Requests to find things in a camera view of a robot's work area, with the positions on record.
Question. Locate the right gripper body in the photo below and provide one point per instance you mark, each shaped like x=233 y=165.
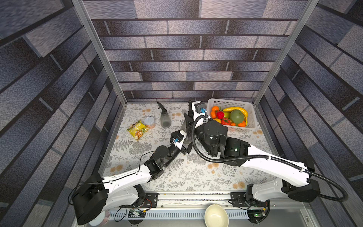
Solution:
x=193 y=114

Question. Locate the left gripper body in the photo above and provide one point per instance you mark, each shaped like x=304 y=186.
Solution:
x=183 y=150

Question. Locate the grey spray bottle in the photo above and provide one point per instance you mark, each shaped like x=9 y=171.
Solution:
x=165 y=120
x=185 y=127

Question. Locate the black spray nozzle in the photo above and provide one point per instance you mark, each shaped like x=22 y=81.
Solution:
x=163 y=109
x=190 y=110

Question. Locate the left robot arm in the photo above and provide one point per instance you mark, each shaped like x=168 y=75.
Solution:
x=98 y=193

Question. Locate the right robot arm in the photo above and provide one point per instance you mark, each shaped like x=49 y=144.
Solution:
x=291 y=179

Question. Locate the red apple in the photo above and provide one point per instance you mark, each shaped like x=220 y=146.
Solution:
x=220 y=114

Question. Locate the red strawberry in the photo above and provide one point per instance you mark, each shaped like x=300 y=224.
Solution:
x=226 y=121

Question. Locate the orange fruit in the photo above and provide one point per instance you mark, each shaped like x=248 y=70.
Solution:
x=215 y=109

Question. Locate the yellow banana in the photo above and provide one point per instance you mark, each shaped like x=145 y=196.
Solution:
x=230 y=109

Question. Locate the green mango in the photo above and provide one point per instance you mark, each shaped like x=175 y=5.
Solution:
x=237 y=117

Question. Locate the pink tin can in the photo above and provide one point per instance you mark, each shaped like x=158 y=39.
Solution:
x=150 y=122

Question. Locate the yellow snack packet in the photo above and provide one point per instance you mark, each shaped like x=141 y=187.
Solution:
x=137 y=130

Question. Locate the white plastic basket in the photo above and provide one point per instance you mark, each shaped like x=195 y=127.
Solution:
x=251 y=119

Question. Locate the cream bowl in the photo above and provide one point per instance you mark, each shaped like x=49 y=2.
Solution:
x=216 y=216

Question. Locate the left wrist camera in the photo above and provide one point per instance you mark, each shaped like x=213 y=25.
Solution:
x=177 y=138

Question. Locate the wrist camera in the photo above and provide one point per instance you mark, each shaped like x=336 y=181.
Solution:
x=177 y=138
x=199 y=109

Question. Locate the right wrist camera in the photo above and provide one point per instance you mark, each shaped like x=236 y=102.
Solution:
x=199 y=109

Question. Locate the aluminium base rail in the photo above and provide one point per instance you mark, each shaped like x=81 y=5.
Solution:
x=171 y=200

